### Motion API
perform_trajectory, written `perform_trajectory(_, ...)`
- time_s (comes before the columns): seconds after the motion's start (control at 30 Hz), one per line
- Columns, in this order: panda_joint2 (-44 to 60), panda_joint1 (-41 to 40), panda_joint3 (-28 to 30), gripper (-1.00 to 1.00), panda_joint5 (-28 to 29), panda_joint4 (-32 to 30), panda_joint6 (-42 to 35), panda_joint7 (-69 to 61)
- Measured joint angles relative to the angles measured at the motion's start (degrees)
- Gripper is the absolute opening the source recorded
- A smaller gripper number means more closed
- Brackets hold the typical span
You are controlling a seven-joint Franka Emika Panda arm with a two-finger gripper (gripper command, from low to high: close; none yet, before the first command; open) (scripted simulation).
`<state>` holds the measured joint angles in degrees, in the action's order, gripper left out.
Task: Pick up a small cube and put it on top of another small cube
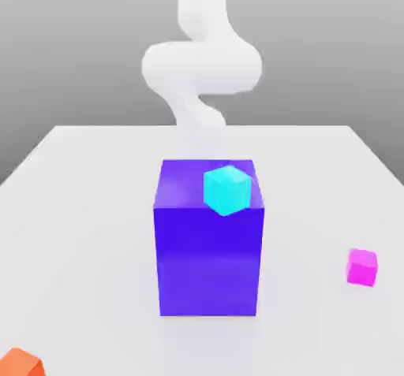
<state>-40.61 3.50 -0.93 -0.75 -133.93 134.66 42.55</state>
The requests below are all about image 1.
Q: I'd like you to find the small magenta cube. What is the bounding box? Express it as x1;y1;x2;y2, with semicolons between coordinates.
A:
346;248;379;288

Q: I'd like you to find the small orange cube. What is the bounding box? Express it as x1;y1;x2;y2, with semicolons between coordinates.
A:
0;347;47;376

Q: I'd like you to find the small cyan cube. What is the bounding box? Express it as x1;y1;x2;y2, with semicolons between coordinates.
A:
203;164;253;218

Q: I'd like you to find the large purple box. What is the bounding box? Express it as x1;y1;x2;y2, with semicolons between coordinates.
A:
152;158;265;318

